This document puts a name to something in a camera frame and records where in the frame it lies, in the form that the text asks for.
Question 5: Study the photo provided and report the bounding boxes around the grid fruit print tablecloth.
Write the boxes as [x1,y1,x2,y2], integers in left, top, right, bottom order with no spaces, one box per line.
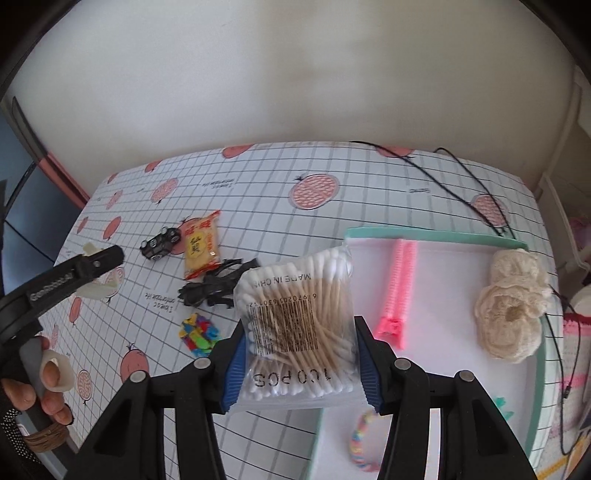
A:
[46,141,566,480]

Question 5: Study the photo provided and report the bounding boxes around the cotton swab bag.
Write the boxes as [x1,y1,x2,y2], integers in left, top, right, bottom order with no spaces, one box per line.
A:
[233,244,370,411]

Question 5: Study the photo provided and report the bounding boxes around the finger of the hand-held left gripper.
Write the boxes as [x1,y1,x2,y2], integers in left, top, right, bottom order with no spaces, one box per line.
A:
[67,244,125,281]

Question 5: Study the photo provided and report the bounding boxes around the striped crochet mat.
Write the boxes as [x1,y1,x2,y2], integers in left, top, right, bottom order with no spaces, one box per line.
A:
[549,217,591,480]

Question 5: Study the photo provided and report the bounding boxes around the pastel rainbow hair tie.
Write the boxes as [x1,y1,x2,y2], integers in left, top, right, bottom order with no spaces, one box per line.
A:
[348,411,391,474]

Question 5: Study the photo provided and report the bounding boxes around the person's left hand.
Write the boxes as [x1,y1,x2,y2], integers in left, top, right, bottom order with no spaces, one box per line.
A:
[2,336,77,428]

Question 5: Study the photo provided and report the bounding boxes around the cream wooden shelf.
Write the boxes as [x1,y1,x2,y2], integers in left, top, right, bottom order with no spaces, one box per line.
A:
[533,65,591,287]

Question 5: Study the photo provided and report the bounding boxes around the black hand-shaped hair clip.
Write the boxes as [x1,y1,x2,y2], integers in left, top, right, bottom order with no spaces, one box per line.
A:
[178,258,260,310]

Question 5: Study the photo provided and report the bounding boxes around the bunch of colourful mini clips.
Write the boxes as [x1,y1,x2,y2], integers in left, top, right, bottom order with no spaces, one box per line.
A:
[178,312,222,358]

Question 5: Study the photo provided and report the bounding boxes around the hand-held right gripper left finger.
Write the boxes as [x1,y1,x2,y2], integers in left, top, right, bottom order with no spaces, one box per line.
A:
[81,323,247,480]

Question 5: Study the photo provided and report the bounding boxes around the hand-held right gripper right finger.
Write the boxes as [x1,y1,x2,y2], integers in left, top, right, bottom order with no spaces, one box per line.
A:
[353,315,539,480]

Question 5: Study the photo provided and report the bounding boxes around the white hair claw clip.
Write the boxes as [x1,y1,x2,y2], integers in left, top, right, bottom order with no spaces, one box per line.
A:
[78,243,122,302]

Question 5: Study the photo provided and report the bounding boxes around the black toy car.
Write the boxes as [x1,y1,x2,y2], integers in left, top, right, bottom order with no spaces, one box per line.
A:
[140,226,182,260]

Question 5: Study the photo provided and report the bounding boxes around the cream lace scrunchie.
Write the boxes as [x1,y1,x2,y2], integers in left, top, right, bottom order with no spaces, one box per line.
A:
[475,248,554,363]

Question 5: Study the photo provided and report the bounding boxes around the black cable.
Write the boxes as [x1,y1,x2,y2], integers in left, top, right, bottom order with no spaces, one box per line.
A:
[348,141,585,457]
[434,148,575,319]

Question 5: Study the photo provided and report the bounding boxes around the teal box tray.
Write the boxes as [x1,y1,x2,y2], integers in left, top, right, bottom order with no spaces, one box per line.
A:
[309,226,548,480]

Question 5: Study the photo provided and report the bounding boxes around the brown cord bracelet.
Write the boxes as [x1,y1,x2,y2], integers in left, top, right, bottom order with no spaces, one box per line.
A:
[21,425,70,455]

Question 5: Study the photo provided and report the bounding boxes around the yellow rice cracker packet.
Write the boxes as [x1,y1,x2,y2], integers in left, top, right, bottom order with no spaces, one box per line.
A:
[181,210,221,281]

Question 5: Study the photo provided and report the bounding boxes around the dark panel with pink edge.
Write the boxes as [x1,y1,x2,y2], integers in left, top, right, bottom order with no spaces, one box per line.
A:
[0,97,90,278]

